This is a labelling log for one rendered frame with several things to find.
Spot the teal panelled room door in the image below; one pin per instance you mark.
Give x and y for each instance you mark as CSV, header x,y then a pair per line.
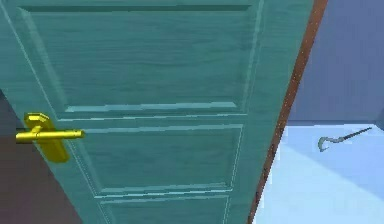
x,y
160,83

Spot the grey hooked rod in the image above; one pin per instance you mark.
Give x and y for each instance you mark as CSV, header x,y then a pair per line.
x,y
336,139

